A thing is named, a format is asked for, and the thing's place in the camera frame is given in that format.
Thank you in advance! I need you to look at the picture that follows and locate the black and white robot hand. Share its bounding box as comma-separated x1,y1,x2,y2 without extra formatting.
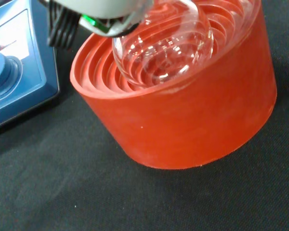
38,0,155,50

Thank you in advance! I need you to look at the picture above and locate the black bench cloth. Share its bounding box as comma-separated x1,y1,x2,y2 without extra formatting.
0,0,289,231

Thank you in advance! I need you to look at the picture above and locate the orange-red ribbed flask ring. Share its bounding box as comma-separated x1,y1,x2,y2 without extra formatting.
69,0,278,170

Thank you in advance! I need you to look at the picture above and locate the blue-base heater with steel plate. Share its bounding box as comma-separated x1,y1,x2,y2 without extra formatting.
0,0,61,132

